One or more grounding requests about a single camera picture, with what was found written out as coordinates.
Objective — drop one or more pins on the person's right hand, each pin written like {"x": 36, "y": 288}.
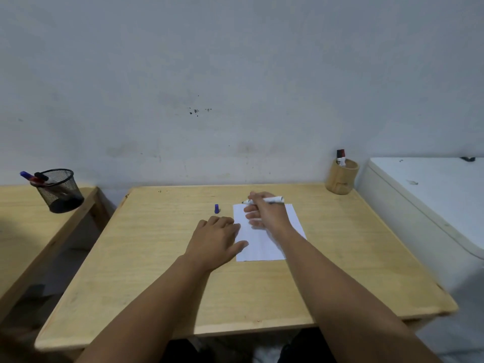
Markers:
{"x": 270, "y": 217}

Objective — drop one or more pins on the person's left hand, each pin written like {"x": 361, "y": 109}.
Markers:
{"x": 211, "y": 243}

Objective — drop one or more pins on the person's left thumb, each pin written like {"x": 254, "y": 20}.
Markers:
{"x": 240, "y": 246}

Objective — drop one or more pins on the person's right fingers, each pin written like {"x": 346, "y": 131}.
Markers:
{"x": 254, "y": 213}

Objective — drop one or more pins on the person's left middle finger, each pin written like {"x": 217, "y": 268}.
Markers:
{"x": 227, "y": 221}

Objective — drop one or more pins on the person's left little finger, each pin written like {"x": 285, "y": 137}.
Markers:
{"x": 202, "y": 224}

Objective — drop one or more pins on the white paper sheet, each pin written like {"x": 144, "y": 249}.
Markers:
{"x": 261, "y": 245}

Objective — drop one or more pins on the white marker pen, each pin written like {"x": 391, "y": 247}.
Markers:
{"x": 275, "y": 200}

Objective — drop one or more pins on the person's left forearm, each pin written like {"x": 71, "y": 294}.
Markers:
{"x": 151, "y": 313}

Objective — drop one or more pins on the person's right forearm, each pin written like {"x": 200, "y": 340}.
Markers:
{"x": 340, "y": 298}

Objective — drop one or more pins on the light wooden desk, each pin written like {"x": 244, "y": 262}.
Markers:
{"x": 158, "y": 260}
{"x": 26, "y": 230}

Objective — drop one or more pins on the bamboo pen holder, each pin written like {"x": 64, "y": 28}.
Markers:
{"x": 341, "y": 179}

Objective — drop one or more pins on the white marker with dark cap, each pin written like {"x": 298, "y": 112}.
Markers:
{"x": 341, "y": 157}

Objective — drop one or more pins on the person's black trousers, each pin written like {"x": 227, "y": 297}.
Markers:
{"x": 306, "y": 347}

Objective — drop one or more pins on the black mesh pen holder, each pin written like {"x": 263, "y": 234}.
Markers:
{"x": 60, "y": 192}

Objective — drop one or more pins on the black marker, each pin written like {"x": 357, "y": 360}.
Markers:
{"x": 41, "y": 176}

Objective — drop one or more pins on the white chest cabinet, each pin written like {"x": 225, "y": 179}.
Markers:
{"x": 427, "y": 211}

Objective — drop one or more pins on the red marker with blue cap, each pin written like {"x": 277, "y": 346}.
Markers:
{"x": 31, "y": 178}

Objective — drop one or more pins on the small black object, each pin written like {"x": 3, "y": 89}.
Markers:
{"x": 468, "y": 159}

